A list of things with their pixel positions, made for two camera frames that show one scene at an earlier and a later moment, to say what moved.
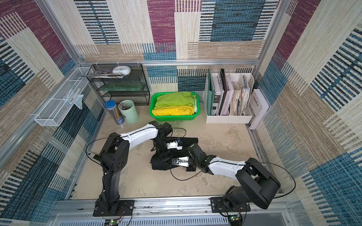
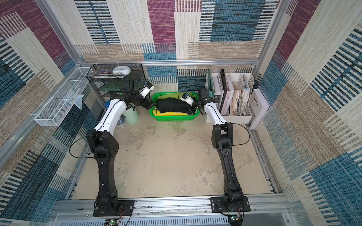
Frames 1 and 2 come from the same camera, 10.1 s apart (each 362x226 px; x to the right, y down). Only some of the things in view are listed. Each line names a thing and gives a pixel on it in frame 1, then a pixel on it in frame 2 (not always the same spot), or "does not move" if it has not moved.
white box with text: [259, 106] does not move
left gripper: [162, 155] → [149, 106]
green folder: [210, 93] does not move
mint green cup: [128, 110] does not move
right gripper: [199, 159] → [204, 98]
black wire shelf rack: [118, 82] does not move
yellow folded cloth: [173, 110] does not move
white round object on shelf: [124, 70] does not move
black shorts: [157, 164] → [171, 105]
